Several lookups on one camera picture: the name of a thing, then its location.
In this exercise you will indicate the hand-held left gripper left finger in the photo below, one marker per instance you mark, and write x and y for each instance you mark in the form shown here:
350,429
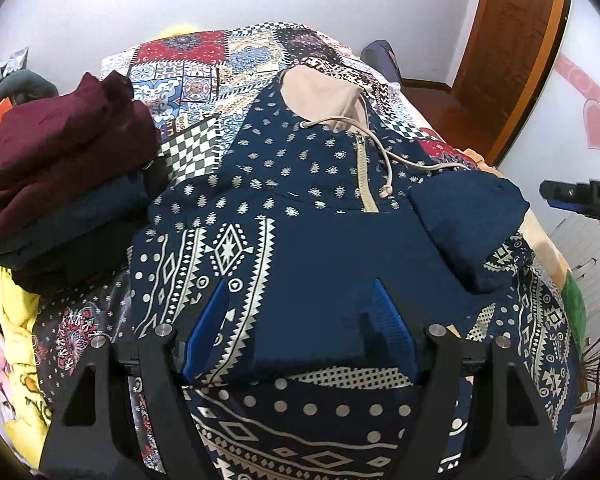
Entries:
207,331

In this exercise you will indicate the dark navy folded garment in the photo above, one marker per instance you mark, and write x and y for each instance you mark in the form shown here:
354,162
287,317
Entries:
80,225

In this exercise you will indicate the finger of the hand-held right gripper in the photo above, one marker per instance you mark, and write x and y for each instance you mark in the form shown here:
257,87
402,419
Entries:
562,195

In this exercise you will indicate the yellow pillow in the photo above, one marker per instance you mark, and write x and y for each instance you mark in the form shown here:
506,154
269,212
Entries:
177,31

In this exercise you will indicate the grey-green cushion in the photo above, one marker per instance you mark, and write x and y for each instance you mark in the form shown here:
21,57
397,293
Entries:
25,85

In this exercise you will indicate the colourful patchwork bedspread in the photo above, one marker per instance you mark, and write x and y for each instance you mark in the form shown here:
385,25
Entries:
180,75

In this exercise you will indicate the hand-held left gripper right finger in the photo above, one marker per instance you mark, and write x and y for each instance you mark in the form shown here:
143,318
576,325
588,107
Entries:
391,321

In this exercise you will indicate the yellow printed blanket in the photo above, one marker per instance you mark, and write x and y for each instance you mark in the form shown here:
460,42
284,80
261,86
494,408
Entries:
17,360

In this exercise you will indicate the pink heart wall decoration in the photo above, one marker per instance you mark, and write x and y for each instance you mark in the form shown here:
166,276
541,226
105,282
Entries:
587,105

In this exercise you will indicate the wooden door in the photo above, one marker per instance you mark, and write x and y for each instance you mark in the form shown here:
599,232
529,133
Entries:
510,40

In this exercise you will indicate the navy patterned hoodie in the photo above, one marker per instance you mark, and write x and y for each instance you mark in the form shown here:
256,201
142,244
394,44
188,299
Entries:
320,260

